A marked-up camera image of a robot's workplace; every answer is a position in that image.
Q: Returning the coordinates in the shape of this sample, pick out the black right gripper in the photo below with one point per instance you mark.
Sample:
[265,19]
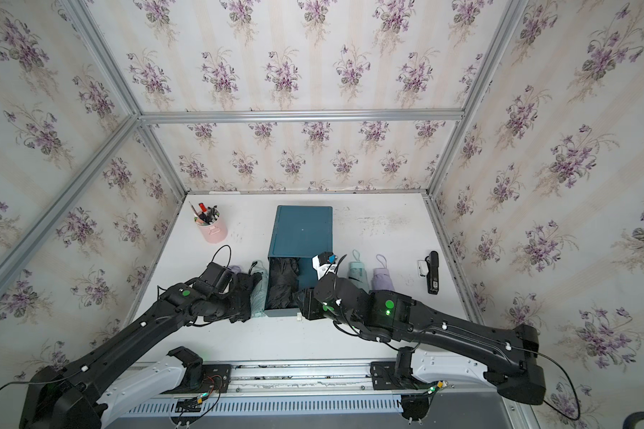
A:
[309,303]

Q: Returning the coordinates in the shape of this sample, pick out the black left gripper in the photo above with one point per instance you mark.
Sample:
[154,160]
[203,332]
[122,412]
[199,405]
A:
[213,318]

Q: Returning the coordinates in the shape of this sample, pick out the teal drawer cabinet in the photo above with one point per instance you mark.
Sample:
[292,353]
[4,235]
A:
[300,232]

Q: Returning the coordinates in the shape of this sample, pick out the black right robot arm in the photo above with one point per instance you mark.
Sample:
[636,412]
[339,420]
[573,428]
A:
[510,356]

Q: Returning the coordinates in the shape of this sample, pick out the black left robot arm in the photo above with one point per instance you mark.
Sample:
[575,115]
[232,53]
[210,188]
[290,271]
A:
[88,393]

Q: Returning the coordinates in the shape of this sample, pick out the pink pen holder cup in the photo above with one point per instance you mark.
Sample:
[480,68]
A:
[210,223]

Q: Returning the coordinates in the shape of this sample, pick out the black stapler device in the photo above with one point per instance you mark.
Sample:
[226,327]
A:
[429,270]

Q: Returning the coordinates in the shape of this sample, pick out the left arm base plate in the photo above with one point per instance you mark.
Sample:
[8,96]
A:
[200,377]

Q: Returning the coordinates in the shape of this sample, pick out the aluminium front rail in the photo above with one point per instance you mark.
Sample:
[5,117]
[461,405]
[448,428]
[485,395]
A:
[297,377]

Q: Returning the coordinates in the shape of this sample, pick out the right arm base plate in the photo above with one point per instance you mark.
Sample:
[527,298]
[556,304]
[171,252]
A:
[398,374]

